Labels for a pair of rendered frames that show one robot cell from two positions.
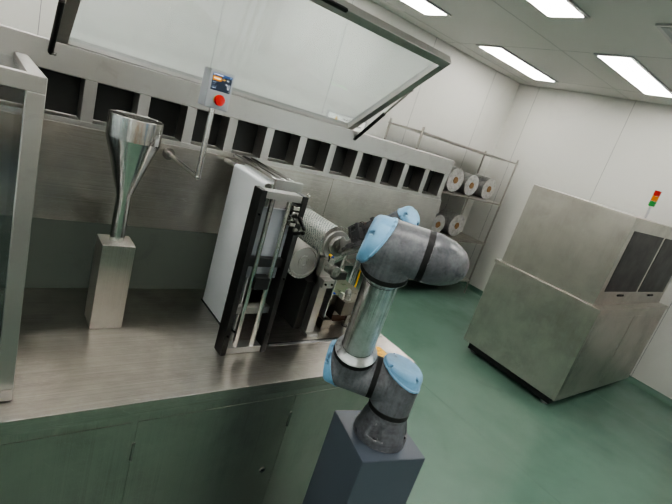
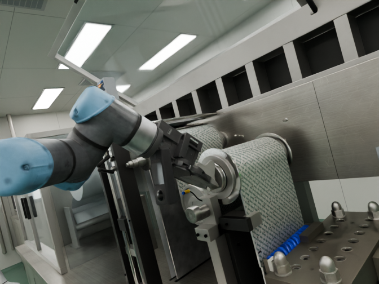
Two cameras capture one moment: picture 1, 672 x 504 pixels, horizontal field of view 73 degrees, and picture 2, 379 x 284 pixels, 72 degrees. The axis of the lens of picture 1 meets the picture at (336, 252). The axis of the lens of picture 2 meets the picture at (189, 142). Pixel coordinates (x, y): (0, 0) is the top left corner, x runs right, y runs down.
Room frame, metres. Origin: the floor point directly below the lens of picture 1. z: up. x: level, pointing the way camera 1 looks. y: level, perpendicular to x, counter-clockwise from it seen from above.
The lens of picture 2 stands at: (1.57, -0.66, 1.34)
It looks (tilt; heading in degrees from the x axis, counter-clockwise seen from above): 1 degrees up; 90
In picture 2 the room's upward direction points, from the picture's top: 15 degrees counter-clockwise
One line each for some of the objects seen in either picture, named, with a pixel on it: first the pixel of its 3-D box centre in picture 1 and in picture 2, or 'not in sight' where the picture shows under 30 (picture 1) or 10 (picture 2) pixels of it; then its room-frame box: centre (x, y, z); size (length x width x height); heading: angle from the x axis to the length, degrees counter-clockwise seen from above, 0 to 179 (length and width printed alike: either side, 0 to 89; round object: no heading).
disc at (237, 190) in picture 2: (335, 245); (217, 176); (1.62, 0.01, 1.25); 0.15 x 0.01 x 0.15; 131
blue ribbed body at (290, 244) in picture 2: not in sight; (292, 244); (1.77, 0.03, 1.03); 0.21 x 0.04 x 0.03; 41
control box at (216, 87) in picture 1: (217, 89); (106, 91); (1.28, 0.44, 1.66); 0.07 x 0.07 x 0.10; 43
